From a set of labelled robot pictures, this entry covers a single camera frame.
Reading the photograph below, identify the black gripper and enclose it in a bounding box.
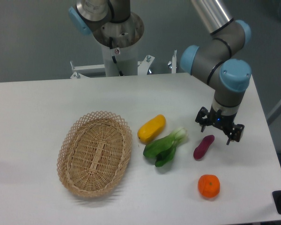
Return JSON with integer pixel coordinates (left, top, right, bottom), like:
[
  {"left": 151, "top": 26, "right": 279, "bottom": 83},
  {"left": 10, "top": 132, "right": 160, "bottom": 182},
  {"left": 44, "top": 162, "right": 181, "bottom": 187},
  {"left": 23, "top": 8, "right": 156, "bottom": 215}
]
[{"left": 195, "top": 107, "right": 244, "bottom": 145}]

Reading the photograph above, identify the purple sweet potato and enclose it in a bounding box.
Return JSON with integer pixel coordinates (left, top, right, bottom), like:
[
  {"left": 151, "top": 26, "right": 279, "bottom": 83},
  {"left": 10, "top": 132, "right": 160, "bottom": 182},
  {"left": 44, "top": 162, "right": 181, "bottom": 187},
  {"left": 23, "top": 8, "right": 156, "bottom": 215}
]
[{"left": 193, "top": 135, "right": 215, "bottom": 160}]

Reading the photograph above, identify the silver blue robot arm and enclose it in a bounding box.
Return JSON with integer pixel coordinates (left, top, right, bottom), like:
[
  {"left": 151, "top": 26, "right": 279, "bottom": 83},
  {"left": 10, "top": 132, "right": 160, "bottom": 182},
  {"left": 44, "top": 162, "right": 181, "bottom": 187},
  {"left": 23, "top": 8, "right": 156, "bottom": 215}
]
[{"left": 68, "top": 0, "right": 251, "bottom": 142}]

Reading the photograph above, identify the orange tangerine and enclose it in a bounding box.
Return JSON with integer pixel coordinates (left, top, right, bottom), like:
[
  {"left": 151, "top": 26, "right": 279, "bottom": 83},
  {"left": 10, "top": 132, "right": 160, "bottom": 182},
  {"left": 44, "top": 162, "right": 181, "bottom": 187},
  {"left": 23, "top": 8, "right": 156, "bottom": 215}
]
[{"left": 198, "top": 174, "right": 220, "bottom": 198}]

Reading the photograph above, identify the green bok choy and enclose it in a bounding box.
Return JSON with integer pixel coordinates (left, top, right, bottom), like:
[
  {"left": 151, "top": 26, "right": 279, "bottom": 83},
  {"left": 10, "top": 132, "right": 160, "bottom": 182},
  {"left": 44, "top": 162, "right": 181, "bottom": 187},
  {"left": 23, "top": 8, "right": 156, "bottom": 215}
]
[{"left": 143, "top": 127, "right": 187, "bottom": 167}]

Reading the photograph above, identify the yellow mango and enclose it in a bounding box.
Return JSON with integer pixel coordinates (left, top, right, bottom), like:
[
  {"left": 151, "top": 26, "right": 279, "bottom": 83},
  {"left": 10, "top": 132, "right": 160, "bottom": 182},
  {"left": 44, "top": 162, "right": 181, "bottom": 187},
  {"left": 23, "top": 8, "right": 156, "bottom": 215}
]
[{"left": 137, "top": 114, "right": 166, "bottom": 144}]

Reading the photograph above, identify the woven wicker basket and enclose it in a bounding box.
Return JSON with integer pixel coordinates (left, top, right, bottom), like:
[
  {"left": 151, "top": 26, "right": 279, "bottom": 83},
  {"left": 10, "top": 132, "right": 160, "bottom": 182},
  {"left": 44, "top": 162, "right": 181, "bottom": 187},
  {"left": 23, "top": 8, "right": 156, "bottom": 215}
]
[{"left": 57, "top": 111, "right": 132, "bottom": 198}]

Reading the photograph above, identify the white frame leg right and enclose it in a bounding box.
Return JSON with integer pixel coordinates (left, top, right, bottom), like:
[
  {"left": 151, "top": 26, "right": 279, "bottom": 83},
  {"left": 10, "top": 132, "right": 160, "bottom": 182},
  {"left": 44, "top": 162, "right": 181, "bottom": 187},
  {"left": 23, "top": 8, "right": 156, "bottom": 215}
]
[{"left": 266, "top": 99, "right": 281, "bottom": 126}]

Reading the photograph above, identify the white metal base frame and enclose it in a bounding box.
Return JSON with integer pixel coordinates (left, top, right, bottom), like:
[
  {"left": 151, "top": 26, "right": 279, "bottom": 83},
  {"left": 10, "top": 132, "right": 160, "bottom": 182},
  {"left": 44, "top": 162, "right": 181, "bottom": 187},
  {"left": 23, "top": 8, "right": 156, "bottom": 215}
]
[{"left": 69, "top": 49, "right": 178, "bottom": 79}]

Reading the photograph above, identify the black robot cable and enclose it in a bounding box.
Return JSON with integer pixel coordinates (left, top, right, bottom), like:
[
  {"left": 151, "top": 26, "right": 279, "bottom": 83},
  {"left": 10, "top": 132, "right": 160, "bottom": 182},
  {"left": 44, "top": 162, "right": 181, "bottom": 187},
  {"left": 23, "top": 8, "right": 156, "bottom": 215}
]
[{"left": 108, "top": 36, "right": 125, "bottom": 77}]

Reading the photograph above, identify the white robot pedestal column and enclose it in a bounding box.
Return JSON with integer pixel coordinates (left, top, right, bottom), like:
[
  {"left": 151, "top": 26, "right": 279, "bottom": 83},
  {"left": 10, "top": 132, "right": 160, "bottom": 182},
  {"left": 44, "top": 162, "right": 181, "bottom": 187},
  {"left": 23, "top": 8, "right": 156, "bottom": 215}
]
[{"left": 101, "top": 45, "right": 138, "bottom": 77}]

